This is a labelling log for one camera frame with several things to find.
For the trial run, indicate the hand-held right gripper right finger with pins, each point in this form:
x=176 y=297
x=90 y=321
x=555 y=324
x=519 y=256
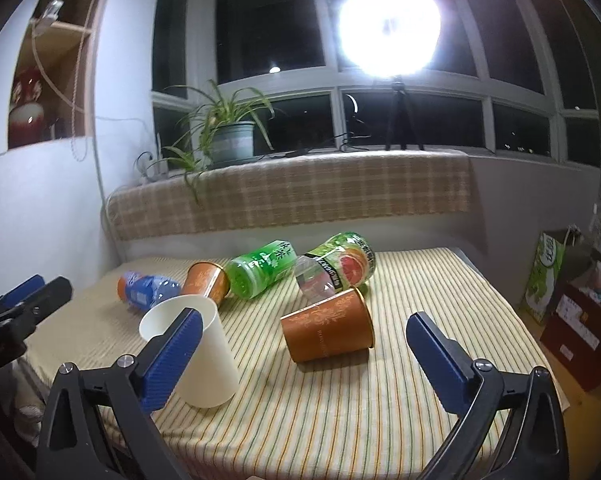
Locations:
x=438 y=360

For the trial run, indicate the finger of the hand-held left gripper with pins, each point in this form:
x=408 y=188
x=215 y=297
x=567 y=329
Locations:
x=50 y=296
x=28 y=287

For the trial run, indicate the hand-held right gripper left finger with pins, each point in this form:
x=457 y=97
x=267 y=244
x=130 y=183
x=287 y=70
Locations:
x=173 y=360

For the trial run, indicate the large orange paper cup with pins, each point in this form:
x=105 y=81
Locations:
x=325 y=330

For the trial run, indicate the white paper cup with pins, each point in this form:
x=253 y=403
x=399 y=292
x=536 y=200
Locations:
x=210 y=370

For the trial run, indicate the small orange paper cup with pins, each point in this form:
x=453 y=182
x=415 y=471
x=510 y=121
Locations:
x=203 y=280

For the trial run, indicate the blue plastic bottle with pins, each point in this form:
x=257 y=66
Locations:
x=145 y=287

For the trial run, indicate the striped tablecloth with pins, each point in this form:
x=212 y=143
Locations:
x=330 y=410

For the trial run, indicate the green plastic bottle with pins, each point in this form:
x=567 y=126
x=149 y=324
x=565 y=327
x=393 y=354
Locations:
x=258 y=270

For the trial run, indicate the clear bottle with grapefruit label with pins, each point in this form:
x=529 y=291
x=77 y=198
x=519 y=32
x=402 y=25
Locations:
x=345 y=260

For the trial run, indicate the dark red cardboard box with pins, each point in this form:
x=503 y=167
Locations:
x=575 y=340

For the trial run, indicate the green paper bag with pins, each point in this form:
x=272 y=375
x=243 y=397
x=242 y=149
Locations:
x=545 y=270

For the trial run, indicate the white router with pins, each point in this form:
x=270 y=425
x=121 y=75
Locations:
x=155 y=172

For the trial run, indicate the red and white vase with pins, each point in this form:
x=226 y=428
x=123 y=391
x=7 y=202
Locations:
x=25 y=120

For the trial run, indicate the plaid cloth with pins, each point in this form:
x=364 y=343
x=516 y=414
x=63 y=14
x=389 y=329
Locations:
x=330 y=195

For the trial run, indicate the wooden shelf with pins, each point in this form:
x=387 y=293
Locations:
x=65 y=85

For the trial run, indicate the potted spider plant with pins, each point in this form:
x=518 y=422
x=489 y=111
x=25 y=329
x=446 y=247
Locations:
x=233 y=141

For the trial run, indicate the black tripod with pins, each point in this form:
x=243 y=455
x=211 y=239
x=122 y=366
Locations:
x=398 y=96

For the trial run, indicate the clear plastic clip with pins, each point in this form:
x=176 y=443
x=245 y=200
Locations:
x=48 y=12

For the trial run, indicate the white window frame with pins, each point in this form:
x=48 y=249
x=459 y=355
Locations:
x=330 y=85

